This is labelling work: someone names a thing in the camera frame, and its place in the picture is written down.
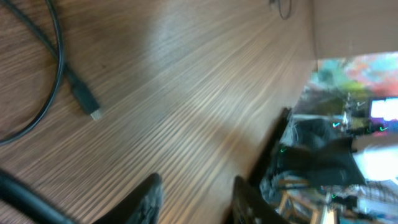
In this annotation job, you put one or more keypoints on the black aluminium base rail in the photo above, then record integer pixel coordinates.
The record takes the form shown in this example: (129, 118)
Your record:
(273, 136)

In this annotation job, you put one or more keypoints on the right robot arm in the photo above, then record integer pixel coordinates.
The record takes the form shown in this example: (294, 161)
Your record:
(325, 156)

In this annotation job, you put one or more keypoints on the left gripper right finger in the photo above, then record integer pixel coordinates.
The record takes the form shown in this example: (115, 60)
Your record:
(248, 207)

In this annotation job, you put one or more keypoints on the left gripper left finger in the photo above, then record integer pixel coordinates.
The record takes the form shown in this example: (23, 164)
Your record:
(141, 206)

